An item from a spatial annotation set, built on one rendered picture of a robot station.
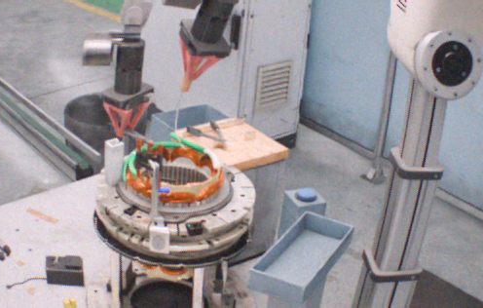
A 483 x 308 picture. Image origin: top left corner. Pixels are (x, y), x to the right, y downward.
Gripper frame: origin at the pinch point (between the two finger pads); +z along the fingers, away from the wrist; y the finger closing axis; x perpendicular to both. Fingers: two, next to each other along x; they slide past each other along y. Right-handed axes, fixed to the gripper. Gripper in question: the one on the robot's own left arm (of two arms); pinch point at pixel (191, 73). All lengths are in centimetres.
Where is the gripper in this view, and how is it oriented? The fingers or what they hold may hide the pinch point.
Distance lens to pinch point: 137.4
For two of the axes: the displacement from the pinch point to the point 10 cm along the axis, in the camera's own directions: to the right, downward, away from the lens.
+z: -3.1, 7.1, 6.3
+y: 3.8, 7.0, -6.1
